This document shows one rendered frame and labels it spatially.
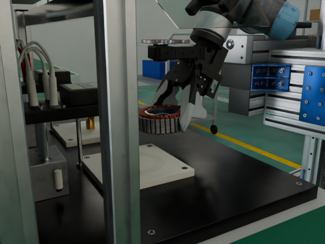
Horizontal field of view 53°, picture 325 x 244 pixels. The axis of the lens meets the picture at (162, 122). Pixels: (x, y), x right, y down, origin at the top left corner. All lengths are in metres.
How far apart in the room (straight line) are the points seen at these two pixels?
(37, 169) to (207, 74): 0.38
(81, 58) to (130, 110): 5.74
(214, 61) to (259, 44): 0.47
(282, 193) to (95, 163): 0.30
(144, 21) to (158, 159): 5.97
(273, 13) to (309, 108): 0.47
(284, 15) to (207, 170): 0.36
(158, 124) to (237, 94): 0.60
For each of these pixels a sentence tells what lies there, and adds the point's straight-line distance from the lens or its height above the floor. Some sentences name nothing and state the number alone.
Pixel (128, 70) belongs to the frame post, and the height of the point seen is 0.96.
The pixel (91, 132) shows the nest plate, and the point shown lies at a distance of 0.74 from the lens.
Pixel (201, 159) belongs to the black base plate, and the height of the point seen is 0.77.
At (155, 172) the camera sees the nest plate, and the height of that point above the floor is 0.78.
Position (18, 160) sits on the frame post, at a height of 0.90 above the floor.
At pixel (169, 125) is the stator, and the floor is 0.83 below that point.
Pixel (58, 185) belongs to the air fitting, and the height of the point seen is 0.79.
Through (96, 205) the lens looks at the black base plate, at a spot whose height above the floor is 0.77.
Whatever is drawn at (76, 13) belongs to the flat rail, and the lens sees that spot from 0.40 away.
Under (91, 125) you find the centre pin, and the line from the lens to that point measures 0.77.
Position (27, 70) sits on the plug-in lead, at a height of 0.95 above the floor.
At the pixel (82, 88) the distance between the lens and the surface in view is 0.47.
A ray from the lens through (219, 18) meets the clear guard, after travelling 0.56.
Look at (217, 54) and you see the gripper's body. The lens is 0.70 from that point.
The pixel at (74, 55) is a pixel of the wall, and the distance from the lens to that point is 6.00.
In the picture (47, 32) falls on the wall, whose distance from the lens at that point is 5.90.
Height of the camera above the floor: 0.99
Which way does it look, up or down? 15 degrees down
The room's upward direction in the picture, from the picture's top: straight up
